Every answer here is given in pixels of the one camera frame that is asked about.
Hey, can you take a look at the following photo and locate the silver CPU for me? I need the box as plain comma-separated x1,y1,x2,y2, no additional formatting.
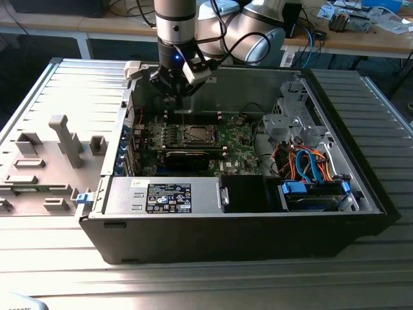
190,127,210,142

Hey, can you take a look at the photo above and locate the metal socket cover frame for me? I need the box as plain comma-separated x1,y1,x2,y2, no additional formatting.
185,125,217,145

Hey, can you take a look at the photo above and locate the metal CPU socket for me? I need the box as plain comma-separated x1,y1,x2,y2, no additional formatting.
183,124,220,146

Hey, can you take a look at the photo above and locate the black CPU cooler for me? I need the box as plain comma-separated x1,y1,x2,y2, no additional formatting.
328,8,351,32

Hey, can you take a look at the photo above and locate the white case release latch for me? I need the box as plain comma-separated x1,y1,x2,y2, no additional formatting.
123,60,143,81

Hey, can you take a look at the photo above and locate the black graphics card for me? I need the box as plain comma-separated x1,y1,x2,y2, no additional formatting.
163,149,211,172

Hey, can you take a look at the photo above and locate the black desktop device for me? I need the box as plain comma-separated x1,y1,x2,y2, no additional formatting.
12,0,108,19

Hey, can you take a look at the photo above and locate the green Dell motherboard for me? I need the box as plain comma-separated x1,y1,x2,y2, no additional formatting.
141,111,264,178

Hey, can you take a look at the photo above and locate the wooden desk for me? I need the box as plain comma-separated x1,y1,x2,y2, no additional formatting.
279,0,413,61
0,0,159,61

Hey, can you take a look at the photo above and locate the black upright box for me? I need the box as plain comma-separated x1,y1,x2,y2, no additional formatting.
284,2,303,39

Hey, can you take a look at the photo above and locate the grey parts rack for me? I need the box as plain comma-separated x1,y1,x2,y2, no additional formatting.
0,114,109,218

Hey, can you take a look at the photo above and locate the silver metal disk bay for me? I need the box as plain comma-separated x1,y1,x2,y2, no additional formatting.
261,79,328,148

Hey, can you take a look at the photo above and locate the silver power supply unit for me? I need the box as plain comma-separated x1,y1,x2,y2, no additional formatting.
102,176,230,216

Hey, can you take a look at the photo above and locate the black plastic shroud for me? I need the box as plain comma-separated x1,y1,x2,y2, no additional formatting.
221,175,282,214

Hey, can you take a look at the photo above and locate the hard disk in blue carrier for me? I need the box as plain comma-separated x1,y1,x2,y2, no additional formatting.
277,180,352,213

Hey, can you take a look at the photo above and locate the black open PC case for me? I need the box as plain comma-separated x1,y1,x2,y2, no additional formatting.
78,59,401,266

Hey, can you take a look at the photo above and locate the green RAM stick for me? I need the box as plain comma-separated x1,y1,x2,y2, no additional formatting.
12,185,42,194

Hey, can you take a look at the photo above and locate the grey metal drive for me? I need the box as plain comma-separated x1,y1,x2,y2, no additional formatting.
348,12,372,33

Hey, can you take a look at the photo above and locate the light blue box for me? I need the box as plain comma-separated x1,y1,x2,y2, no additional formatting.
360,0,405,14

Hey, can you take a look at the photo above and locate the white device with print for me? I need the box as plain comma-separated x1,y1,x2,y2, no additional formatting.
0,291,50,310

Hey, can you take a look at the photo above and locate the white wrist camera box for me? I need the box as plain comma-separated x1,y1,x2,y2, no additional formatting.
181,54,213,86

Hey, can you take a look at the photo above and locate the orange wire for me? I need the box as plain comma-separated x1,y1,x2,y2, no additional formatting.
287,147,296,180
316,150,337,182

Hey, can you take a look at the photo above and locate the blue data wire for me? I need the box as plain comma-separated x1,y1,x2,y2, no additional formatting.
295,147,325,184

